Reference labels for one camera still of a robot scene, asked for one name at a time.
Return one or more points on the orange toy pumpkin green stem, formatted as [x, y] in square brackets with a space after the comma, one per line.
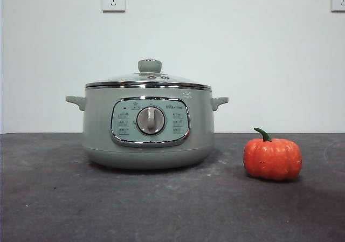
[272, 158]

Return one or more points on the pale green electric cooking pot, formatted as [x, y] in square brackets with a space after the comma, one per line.
[97, 134]

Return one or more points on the glass lid with green knob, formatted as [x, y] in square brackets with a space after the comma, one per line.
[150, 65]

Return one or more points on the white wall socket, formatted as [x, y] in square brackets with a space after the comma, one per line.
[339, 6]
[113, 6]

